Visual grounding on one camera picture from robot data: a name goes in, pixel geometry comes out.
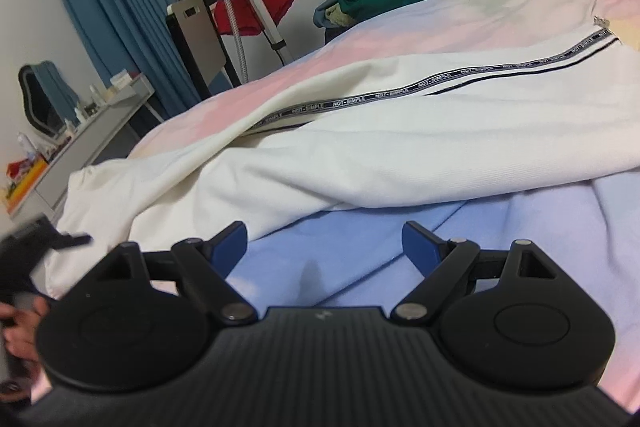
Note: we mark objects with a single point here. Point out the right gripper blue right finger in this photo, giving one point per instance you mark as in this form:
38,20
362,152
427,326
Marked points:
445,265

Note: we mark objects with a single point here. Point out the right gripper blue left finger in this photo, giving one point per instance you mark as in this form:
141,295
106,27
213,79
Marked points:
204,267

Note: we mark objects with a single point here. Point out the white track pants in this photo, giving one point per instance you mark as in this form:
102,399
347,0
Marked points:
394,132

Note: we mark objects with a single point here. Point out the person's left hand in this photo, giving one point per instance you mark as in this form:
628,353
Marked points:
20,339

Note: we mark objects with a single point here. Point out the white dressing table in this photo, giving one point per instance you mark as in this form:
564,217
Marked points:
107,135

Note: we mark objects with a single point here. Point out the pastel tie-dye bed sheet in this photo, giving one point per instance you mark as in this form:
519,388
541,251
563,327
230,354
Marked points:
353,257

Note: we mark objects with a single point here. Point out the wavy black frame mirror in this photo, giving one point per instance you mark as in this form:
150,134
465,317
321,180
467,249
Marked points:
48,101

